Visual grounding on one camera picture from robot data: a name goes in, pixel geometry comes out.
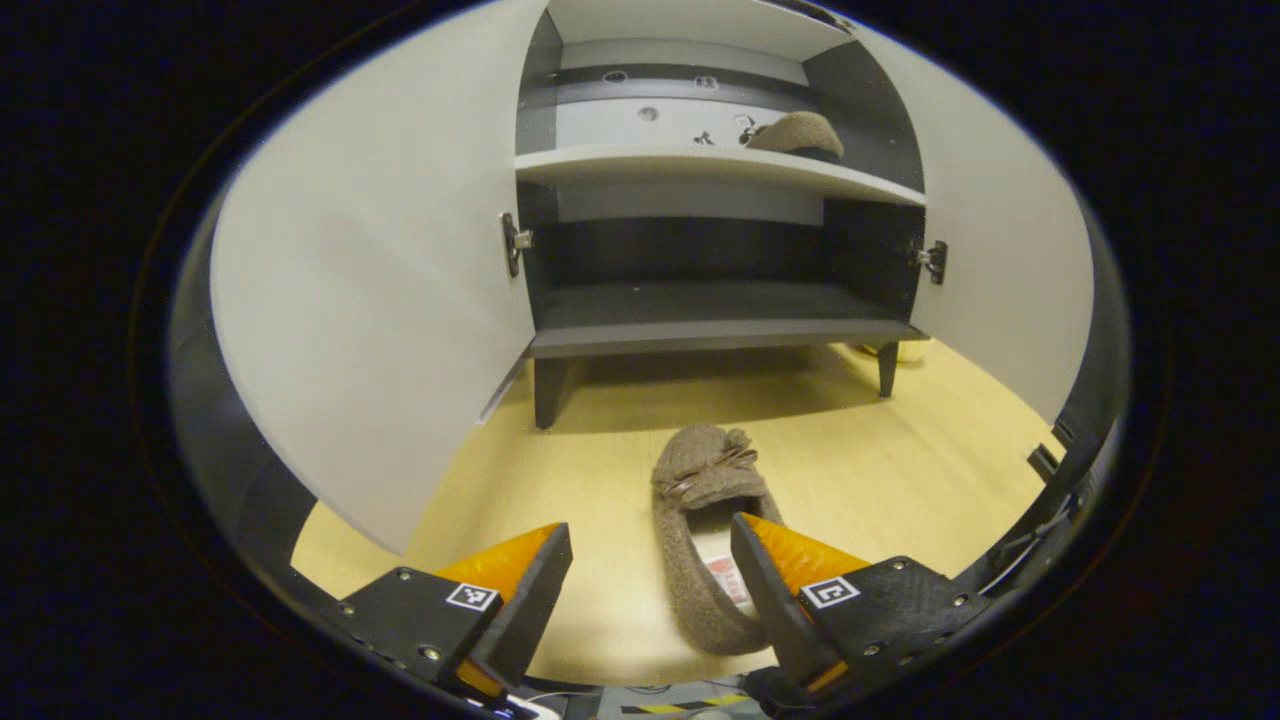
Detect black backdrop cloth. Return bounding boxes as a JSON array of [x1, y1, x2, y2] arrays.
[[168, 190, 1133, 651]]

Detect white cabinet door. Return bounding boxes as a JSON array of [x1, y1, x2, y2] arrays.
[[210, 0, 549, 556], [850, 20, 1096, 426]]

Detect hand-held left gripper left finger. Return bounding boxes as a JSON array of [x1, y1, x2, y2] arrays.
[[335, 522, 574, 701]]

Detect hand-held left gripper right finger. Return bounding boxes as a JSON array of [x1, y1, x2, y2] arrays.
[[730, 514, 991, 706]]

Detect brown fuzzy shoe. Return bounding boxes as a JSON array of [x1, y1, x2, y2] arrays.
[[745, 111, 846, 164], [651, 423, 786, 656]]

